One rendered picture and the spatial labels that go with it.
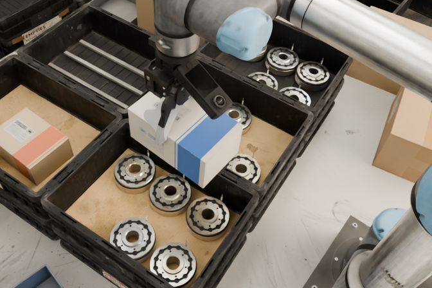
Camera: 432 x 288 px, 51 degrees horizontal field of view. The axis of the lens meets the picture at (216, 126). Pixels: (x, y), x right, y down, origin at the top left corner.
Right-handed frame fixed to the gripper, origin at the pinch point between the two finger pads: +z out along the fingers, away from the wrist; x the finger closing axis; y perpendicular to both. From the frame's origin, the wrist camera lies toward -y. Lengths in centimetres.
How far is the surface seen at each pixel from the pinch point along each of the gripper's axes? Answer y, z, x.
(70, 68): 56, 27, -12
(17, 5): 137, 61, -43
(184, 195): -1.0, 24.9, 1.1
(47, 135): 34.2, 19.9, 12.3
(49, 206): 16.5, 17.6, 25.2
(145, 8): 59, 26, -48
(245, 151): -3.5, 27.8, -21.5
